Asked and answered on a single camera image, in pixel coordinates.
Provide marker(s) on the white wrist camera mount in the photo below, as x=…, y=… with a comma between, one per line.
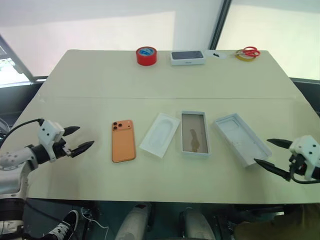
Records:
x=306, y=147
x=48, y=130

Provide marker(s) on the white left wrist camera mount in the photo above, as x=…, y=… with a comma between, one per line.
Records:
x=48, y=130

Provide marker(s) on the red tape roll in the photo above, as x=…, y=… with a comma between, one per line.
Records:
x=146, y=60

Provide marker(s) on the yellow tape roll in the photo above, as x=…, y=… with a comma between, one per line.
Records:
x=246, y=58

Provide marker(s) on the red scissors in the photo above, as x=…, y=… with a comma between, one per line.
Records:
x=251, y=52

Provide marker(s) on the orange smartphone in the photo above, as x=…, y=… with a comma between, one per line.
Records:
x=123, y=145

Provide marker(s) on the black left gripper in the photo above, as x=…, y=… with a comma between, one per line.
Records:
x=61, y=150

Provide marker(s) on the dark slanted window frame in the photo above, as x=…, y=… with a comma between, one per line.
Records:
x=17, y=62

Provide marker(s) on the black white sneaker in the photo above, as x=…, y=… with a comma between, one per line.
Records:
x=63, y=225

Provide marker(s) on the white moulded tray insert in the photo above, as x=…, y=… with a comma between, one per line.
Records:
x=160, y=136

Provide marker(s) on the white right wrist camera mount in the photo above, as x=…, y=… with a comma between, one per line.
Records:
x=306, y=147

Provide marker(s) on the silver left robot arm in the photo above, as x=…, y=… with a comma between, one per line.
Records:
x=15, y=156

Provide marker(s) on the dark window frame post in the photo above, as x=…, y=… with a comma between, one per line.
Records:
x=220, y=25

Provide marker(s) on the white phone box lid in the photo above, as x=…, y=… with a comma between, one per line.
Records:
x=241, y=138

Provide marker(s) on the small black clip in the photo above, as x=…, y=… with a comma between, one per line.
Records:
x=216, y=54

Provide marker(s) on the closed white phone box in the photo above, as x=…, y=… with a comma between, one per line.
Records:
x=188, y=58

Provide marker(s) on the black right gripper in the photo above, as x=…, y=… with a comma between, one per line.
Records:
x=298, y=167

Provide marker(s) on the grey rounded robot leg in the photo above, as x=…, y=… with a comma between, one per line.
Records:
x=196, y=225
x=133, y=222

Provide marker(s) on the white phone box base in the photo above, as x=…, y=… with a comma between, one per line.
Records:
x=195, y=135

